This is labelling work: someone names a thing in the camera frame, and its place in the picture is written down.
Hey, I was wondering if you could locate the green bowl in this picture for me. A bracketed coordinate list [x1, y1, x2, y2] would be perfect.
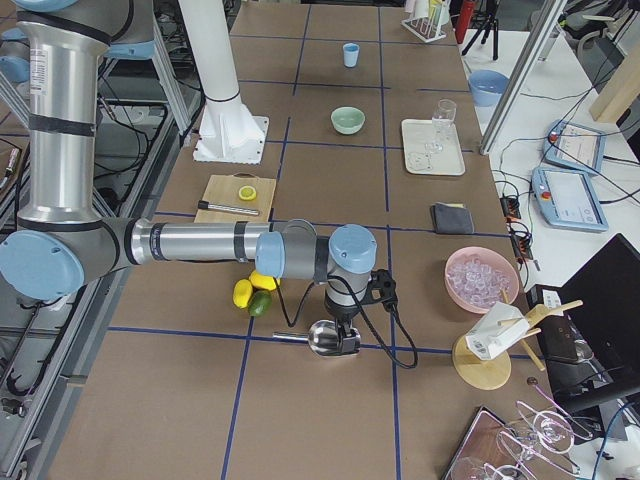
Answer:
[330, 106, 366, 135]

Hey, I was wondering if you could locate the near teach pendant tablet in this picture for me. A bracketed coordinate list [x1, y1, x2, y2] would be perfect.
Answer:
[531, 167, 609, 233]

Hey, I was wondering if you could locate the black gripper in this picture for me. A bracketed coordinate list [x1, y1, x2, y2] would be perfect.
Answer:
[324, 298, 361, 353]

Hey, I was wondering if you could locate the light blue cup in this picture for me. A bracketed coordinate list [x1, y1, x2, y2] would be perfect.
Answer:
[342, 43, 360, 68]

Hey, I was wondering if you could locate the metal ice scoop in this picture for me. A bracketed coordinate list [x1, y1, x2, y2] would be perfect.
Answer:
[272, 320, 357, 357]

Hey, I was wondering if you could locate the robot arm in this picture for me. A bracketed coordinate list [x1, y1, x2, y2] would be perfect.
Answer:
[1, 1, 377, 356]

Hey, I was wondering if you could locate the aluminium frame post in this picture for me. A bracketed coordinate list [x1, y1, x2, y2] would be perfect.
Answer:
[479, 0, 567, 155]

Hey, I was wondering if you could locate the pink bowl with ice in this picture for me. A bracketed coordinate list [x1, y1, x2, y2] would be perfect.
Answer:
[444, 246, 520, 314]

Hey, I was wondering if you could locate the yellow lemon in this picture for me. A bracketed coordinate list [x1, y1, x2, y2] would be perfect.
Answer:
[249, 270, 281, 291]
[232, 279, 253, 309]

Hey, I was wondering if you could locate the wooden glass holder stand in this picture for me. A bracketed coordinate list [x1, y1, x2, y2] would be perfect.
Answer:
[452, 300, 583, 390]

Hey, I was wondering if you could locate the clear wine glass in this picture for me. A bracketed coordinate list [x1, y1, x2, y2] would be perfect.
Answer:
[425, 99, 457, 155]

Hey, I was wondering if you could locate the green lime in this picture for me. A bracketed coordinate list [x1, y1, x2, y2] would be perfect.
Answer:
[247, 290, 272, 318]

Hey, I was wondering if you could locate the white wire cup rack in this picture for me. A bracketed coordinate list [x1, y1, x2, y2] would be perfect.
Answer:
[401, 0, 450, 43]

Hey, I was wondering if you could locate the black tripod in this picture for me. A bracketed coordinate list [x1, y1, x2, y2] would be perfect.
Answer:
[461, 0, 500, 61]

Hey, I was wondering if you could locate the wooden cutting board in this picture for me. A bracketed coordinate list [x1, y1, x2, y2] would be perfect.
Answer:
[194, 174, 277, 223]

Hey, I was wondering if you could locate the far teach pendant tablet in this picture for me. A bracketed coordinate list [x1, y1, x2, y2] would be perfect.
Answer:
[542, 120, 606, 175]

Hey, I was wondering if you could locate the half lemon slice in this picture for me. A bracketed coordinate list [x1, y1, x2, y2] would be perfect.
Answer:
[238, 185, 258, 201]

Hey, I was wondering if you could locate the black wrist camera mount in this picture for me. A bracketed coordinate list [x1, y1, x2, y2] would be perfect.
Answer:
[367, 269, 398, 312]

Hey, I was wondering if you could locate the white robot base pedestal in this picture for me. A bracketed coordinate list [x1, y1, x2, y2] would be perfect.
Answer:
[179, 0, 269, 165]

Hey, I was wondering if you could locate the metal handled knife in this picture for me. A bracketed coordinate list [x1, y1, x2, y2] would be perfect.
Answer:
[197, 200, 260, 216]

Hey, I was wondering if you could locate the teach pendant tablet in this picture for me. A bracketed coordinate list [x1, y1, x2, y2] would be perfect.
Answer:
[542, 120, 606, 175]
[531, 167, 609, 233]

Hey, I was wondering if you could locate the blue bowl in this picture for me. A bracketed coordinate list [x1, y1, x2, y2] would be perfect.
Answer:
[468, 70, 509, 107]

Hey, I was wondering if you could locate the cream bear tray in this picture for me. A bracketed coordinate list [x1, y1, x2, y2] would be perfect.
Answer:
[401, 119, 465, 176]

